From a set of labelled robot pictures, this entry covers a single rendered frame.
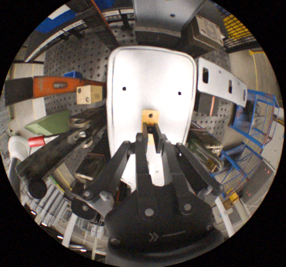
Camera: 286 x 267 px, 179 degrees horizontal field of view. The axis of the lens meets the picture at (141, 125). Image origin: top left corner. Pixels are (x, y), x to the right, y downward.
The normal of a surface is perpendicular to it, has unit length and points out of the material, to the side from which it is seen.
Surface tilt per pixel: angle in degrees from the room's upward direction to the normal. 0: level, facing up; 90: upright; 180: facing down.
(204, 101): 0
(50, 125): 90
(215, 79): 0
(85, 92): 0
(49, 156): 81
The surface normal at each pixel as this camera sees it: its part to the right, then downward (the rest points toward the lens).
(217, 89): 0.00, 0.35
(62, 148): 0.99, 0.11
